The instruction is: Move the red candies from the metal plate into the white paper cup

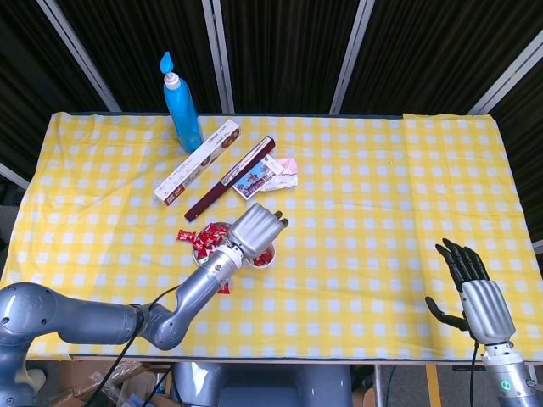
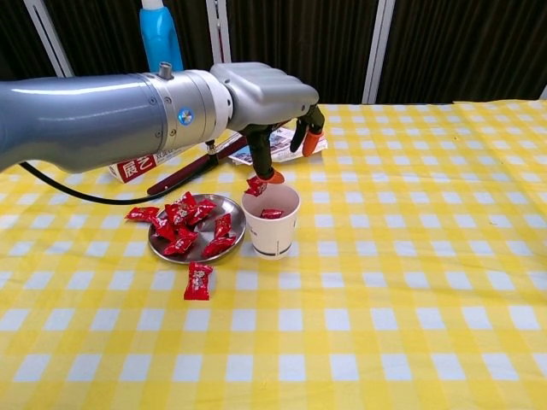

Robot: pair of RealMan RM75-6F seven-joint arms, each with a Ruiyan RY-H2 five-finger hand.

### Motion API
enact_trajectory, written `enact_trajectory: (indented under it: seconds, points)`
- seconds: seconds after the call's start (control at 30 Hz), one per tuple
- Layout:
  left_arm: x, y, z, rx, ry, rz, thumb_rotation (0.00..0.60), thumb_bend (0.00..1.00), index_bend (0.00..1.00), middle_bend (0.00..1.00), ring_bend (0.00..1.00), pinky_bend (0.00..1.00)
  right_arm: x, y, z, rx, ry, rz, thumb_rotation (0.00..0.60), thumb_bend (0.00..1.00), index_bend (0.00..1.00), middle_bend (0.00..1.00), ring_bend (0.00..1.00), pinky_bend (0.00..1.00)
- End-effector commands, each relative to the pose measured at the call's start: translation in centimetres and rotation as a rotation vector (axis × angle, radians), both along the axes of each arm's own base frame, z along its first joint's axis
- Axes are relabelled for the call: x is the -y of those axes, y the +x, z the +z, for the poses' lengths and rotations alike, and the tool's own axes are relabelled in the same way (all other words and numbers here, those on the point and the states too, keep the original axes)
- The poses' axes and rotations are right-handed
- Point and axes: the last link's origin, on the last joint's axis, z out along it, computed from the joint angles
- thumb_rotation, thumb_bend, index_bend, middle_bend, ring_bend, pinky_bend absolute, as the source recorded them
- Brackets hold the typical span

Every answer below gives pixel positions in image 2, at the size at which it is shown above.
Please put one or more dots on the white partition frame post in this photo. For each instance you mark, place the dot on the white partition frame post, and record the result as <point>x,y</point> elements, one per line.
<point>51,42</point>
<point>544,94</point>
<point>378,51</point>
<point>220,34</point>

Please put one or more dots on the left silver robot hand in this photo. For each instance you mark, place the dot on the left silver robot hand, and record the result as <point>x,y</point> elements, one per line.
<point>269,94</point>

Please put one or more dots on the yellow white checkered tablecloth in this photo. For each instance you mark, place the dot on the yellow white checkered tablecloth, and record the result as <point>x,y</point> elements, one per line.
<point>342,299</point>

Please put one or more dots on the long white baking paper box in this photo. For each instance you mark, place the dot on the long white baking paper box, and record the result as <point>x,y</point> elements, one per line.
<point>137,171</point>

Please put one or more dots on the dark red long box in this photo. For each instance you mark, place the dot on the dark red long box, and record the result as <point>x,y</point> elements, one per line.
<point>224,153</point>

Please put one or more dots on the white paper cup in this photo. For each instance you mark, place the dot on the white paper cup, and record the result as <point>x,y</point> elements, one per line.
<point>273,239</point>

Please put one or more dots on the building photo postcard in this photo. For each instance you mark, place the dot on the building photo postcard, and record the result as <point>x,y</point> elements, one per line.
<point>239,157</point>

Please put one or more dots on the round steel plate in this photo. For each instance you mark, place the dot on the round steel plate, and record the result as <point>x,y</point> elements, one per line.
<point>205,228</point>

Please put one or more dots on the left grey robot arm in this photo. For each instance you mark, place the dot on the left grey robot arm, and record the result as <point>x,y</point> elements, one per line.
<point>85,119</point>

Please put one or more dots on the white paper sheet stack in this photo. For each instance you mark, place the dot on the white paper sheet stack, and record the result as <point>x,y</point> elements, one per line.
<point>282,154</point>

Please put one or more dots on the red candy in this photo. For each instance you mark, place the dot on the red candy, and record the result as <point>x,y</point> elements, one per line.
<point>187,233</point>
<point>218,246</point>
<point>255,187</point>
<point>162,230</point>
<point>271,213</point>
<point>197,282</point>
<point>222,225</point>
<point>179,246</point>
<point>203,209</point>
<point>181,209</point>
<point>143,213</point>

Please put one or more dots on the blue pump bottle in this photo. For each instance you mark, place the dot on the blue pump bottle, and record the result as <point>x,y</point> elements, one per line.
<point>160,42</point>

